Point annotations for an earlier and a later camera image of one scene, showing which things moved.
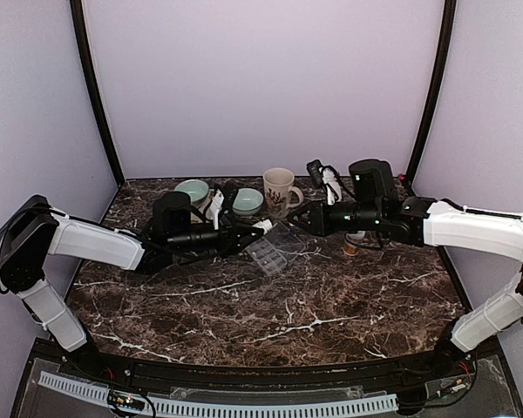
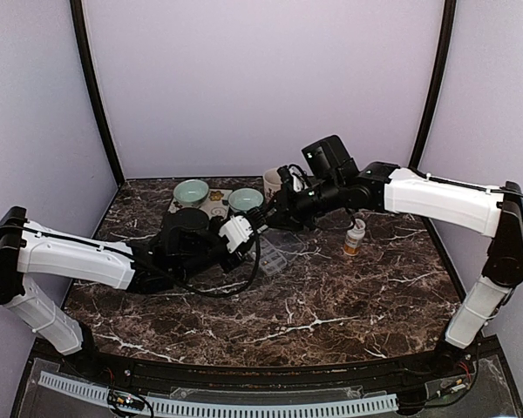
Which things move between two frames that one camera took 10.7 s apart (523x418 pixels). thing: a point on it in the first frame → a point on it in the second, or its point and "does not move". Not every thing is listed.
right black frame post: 446,44 does not move
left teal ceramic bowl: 197,189 does not move
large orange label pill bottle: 351,243 does not move
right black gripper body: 366,217 → 300,212
